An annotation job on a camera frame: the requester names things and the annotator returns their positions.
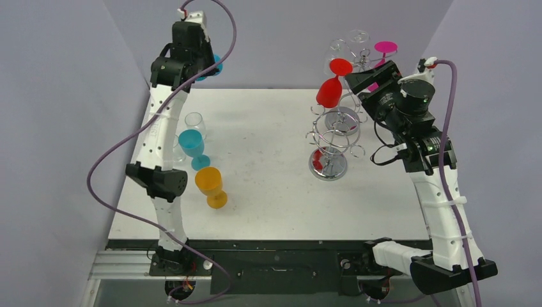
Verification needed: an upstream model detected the blue wine glass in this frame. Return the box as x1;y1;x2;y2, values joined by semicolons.
194;54;224;82
178;129;210;171

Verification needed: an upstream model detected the pink wine glass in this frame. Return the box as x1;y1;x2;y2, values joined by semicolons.
373;41;398;69

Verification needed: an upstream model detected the clear wine glass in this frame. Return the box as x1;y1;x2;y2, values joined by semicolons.
185;112;207;140
172;135;187;164

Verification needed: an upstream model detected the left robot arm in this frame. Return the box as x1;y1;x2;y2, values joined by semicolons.
125;20;215;275

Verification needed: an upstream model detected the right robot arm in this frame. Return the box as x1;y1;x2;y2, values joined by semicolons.
345;57;498;295

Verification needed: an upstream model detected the red wine glass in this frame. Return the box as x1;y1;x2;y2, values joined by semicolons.
316;58;353;109

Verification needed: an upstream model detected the clear glass on rack top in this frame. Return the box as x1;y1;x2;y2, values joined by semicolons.
347;29;370;44

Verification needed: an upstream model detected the chrome wine glass rack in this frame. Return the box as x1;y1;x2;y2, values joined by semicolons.
306;38;382;181

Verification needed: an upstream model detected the orange wine glass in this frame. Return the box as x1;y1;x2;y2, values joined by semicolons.
195;167;228;209

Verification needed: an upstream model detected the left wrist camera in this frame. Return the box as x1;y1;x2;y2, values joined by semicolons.
178;8;207;31

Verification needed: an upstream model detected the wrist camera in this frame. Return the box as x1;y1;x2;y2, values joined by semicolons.
178;8;207;31
418;56;438;84

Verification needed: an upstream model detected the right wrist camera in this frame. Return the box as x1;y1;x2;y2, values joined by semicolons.
418;56;438;84

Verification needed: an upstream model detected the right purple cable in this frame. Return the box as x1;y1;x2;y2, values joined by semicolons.
431;59;484;307

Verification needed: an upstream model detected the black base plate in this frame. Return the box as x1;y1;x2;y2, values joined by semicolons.
148;239;403;296

